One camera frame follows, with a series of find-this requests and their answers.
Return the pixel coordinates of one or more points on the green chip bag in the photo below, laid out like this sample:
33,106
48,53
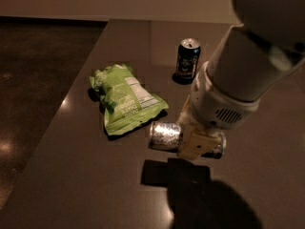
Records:
127,104

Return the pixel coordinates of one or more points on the dark blue soda can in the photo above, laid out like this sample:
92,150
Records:
187,58

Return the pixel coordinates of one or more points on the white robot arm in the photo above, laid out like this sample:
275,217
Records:
267,45

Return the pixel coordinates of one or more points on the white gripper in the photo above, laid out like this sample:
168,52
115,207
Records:
213,107

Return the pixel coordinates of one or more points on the silver redbull can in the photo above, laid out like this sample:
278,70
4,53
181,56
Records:
166,137

